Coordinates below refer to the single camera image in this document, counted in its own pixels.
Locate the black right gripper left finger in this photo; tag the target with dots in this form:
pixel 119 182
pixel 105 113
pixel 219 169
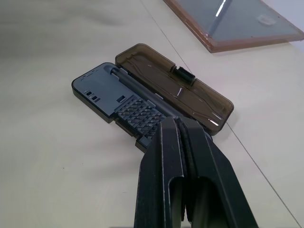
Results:
pixel 156 171

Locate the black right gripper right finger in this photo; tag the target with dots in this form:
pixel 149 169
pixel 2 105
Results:
pixel 213 175

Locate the grey screwdriver kit case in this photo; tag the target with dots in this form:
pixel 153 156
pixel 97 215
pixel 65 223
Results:
pixel 133 99

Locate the wooden framed grey board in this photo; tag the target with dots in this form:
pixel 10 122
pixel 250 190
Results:
pixel 237 21

